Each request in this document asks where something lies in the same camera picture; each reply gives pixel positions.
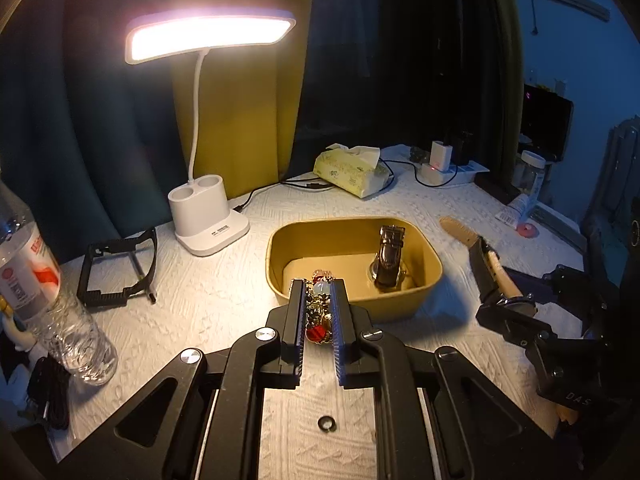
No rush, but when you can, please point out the tan strap wristwatch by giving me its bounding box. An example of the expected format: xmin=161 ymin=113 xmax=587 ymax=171
xmin=439 ymin=215 xmax=537 ymax=317

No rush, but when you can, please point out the black plug charger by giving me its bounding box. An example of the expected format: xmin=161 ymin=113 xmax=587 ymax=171
xmin=451 ymin=131 xmax=474 ymax=166

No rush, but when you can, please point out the white plug charger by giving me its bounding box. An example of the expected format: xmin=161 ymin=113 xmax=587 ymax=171
xmin=430 ymin=141 xmax=454 ymax=171

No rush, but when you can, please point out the black plastic frame stand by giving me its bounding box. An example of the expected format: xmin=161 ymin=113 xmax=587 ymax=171
xmin=76 ymin=227 xmax=159 ymax=309

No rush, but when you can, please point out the yellow curtain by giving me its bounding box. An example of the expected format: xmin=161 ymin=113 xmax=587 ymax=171
xmin=169 ymin=0 xmax=317 ymax=202

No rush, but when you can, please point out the black coiled cable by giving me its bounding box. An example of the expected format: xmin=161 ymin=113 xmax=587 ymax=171
xmin=19 ymin=354 xmax=71 ymax=431

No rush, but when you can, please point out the black monitor screen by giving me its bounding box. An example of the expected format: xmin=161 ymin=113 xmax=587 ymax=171
xmin=520 ymin=82 xmax=575 ymax=162

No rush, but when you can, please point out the white desk lamp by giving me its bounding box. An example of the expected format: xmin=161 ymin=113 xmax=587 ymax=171
xmin=124 ymin=9 xmax=297 ymax=257

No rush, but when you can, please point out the yellow plastic tray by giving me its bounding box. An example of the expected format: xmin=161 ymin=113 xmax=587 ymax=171
xmin=265 ymin=216 xmax=445 ymax=324

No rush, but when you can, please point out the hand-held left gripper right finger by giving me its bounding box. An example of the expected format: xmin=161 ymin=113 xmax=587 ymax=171
xmin=330 ymin=279 xmax=592 ymax=480

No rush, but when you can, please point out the brown strap wristwatch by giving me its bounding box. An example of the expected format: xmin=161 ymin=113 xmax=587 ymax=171
xmin=368 ymin=225 xmax=408 ymax=289

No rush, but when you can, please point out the white squeeze tube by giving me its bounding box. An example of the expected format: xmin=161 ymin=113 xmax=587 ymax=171
xmin=494 ymin=194 xmax=542 ymax=227

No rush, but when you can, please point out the clear jar white lid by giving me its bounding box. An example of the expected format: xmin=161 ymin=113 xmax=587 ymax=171
xmin=514 ymin=149 xmax=546 ymax=202

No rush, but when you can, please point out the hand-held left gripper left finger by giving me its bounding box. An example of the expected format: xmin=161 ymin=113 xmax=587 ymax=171
xmin=50 ymin=278 xmax=308 ymax=480

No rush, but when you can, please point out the black power cable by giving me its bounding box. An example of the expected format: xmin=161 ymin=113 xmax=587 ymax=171
xmin=232 ymin=159 xmax=397 ymax=214

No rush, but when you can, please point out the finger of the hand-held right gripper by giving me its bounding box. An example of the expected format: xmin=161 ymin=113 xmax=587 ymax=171
xmin=469 ymin=235 xmax=507 ymax=307
xmin=475 ymin=301 xmax=559 ymax=349

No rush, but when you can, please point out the white textured tablecloth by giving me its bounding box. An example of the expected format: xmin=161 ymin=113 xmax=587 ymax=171
xmin=50 ymin=144 xmax=586 ymax=480

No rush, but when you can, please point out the clear plastic water bottle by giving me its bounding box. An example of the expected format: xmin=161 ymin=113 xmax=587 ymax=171
xmin=0 ymin=179 xmax=119 ymax=386

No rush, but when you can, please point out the white power strip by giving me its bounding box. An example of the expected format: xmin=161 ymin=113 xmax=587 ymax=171
xmin=417 ymin=161 xmax=489 ymax=187

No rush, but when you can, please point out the yellow tissue pack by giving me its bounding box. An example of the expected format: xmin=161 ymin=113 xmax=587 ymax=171
xmin=313 ymin=143 xmax=396 ymax=199

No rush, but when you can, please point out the dark chair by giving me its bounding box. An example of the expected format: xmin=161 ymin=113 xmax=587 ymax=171
xmin=579 ymin=115 xmax=640 ymax=281

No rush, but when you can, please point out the white figurine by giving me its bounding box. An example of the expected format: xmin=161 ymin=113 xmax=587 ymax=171
xmin=0 ymin=294 xmax=37 ymax=357

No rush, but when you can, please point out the dark teal curtain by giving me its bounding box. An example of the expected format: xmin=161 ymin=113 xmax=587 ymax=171
xmin=0 ymin=0 xmax=201 ymax=266

